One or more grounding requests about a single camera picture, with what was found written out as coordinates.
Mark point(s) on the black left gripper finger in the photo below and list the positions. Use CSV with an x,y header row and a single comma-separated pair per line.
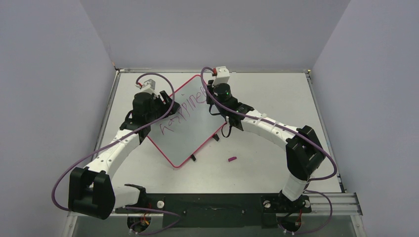
x,y
165,98
163,110

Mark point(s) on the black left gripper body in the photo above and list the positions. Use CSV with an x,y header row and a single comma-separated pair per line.
x,y
159,109

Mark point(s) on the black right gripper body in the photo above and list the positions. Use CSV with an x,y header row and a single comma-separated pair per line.
x,y
211,90

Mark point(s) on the pink framed whiteboard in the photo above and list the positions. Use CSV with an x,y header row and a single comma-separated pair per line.
x,y
179,136

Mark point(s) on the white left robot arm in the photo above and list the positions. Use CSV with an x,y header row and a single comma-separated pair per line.
x,y
91,191

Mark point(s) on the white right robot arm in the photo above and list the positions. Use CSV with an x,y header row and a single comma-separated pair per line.
x,y
301,145

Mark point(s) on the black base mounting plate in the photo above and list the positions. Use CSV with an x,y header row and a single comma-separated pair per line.
x,y
218,219

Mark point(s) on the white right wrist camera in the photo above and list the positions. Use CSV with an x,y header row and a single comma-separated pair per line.
x,y
221,75

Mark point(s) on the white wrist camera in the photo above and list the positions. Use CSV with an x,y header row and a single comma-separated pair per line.
x,y
221,75
147,87

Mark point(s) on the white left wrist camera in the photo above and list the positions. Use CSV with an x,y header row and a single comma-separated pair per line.
x,y
147,87

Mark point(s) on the aluminium front rail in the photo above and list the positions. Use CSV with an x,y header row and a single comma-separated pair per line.
x,y
319,204

